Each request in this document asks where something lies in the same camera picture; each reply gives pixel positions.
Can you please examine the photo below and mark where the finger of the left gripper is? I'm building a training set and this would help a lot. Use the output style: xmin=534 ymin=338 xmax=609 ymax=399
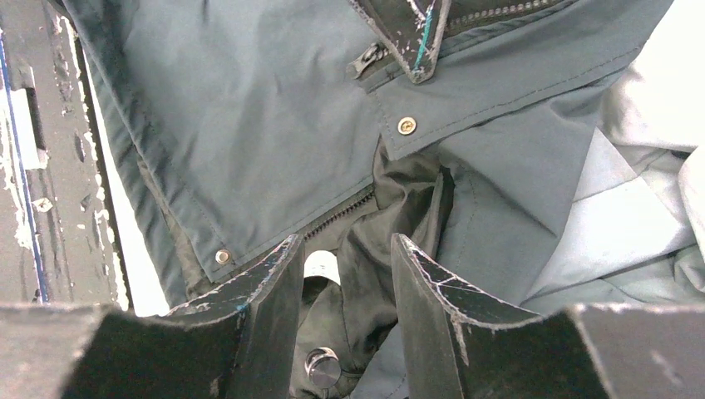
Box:
xmin=348 ymin=0 xmax=451 ymax=84

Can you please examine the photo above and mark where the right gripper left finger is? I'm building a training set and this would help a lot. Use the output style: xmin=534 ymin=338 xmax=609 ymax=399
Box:
xmin=1 ymin=234 xmax=303 ymax=398

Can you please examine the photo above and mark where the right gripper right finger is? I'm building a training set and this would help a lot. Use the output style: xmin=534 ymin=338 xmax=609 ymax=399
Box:
xmin=392 ymin=234 xmax=704 ymax=398

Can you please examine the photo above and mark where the grey black zip jacket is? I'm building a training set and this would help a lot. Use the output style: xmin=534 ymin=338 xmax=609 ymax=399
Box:
xmin=56 ymin=1 xmax=704 ymax=398

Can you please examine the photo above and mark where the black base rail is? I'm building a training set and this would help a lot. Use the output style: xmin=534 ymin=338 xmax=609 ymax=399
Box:
xmin=1 ymin=1 xmax=132 ymax=309

